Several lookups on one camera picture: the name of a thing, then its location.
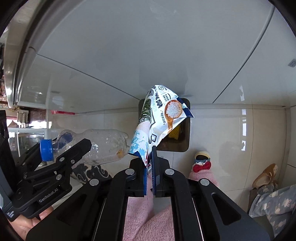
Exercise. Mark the white blue salt bag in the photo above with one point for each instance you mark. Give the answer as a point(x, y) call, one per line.
point(161, 112)

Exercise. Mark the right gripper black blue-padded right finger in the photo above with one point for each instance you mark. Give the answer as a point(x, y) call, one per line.
point(201, 211)

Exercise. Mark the clear plastic bottle blue cap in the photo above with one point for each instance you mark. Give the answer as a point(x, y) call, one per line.
point(106, 145)

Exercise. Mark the red black slipper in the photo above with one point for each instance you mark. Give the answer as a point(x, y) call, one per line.
point(202, 161)

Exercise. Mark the black trash bin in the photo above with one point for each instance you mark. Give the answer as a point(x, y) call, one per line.
point(178, 139)

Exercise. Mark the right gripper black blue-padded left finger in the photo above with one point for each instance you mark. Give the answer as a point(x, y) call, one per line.
point(94, 212)

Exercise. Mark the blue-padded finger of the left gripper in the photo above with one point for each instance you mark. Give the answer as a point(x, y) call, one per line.
point(31, 159)

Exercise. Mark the person's left hand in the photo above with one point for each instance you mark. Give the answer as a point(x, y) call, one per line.
point(23, 225)

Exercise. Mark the pink fuzzy leg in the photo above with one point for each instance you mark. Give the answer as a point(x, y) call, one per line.
point(141, 223)

